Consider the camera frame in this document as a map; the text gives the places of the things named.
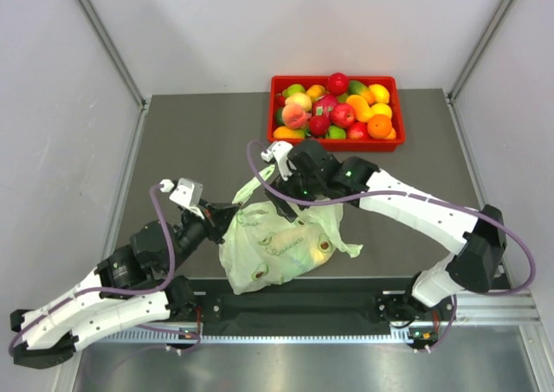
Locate red apple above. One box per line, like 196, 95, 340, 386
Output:
347, 121, 370, 140
326, 72, 350, 95
330, 103, 356, 129

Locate dark green avocado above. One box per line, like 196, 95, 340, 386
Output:
274, 107, 285, 126

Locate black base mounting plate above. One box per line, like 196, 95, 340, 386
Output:
169, 276, 454, 335

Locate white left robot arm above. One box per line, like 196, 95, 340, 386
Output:
9, 201, 239, 370

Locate dark red fruit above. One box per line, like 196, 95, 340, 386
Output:
308, 115, 331, 138

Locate pink peach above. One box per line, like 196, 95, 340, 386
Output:
281, 103, 311, 130

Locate red apple front right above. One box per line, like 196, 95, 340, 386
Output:
347, 121, 370, 140

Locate slotted cable duct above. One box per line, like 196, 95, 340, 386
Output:
94, 325, 437, 344

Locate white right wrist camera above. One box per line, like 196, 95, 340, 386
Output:
261, 141, 293, 181

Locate red apple centre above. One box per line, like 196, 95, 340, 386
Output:
330, 103, 356, 129

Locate orange yellow mango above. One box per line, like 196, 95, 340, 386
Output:
345, 94, 374, 123

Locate green fruit front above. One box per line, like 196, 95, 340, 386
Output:
325, 125, 347, 140

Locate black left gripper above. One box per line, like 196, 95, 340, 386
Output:
164, 198, 241, 275

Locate red plastic fruit tray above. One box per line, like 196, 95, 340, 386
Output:
267, 75, 406, 152

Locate orange fruit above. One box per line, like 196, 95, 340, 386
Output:
367, 114, 392, 139

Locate pale green plastic bag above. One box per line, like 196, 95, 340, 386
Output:
219, 177, 363, 295

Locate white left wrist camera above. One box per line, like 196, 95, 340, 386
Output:
169, 177, 203, 211

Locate yellow mango front left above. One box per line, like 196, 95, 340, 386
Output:
273, 126, 306, 139

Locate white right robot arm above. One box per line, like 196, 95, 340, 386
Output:
261, 140, 506, 319

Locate red apple on top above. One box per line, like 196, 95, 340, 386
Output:
326, 72, 350, 95

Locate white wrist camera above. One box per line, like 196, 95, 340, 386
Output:
261, 141, 293, 181
169, 177, 203, 211

